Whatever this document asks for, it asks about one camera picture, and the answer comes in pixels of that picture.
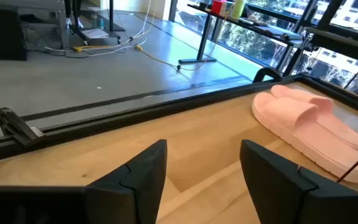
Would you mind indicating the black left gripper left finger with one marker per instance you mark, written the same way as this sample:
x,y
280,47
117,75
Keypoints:
x,y
135,193

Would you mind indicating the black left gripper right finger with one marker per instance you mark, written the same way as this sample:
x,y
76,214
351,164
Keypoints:
x,y
269,186

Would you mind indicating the pink slide sandal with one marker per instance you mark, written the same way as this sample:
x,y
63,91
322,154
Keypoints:
x,y
319,101
294,115

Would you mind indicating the black standing desk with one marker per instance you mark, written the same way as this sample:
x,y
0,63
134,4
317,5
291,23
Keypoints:
x,y
337,43

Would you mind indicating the long black desk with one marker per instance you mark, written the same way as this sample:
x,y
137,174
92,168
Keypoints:
x,y
204,37

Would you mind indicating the yellow-green bottle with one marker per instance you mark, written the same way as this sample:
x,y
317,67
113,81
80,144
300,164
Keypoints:
x,y
238,9

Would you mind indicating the black metal stand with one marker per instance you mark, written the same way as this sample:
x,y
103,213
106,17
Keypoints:
x,y
62,28

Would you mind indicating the white box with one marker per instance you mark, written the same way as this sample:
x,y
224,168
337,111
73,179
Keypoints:
x,y
227,9

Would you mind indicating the red box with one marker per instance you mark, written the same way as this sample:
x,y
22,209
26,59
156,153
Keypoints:
x,y
217,7

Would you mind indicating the person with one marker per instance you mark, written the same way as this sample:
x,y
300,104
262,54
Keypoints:
x,y
68,9

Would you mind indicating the black cabinet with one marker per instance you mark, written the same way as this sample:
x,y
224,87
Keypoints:
x,y
2,34

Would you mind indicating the black frame bracket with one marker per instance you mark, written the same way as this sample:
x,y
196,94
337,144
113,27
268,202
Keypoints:
x,y
14,127
267,70

